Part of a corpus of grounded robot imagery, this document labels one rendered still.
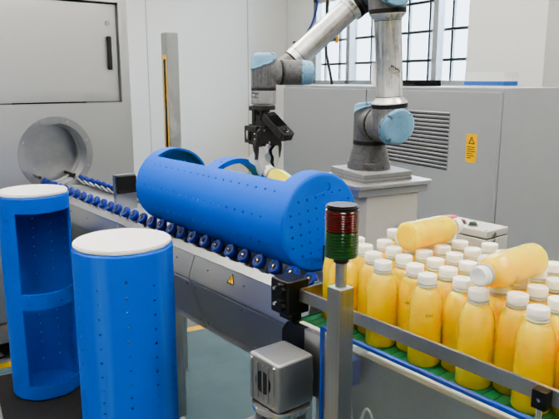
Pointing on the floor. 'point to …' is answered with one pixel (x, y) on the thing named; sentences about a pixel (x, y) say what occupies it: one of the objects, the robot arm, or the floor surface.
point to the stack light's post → (338, 352)
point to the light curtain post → (172, 110)
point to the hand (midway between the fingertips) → (267, 171)
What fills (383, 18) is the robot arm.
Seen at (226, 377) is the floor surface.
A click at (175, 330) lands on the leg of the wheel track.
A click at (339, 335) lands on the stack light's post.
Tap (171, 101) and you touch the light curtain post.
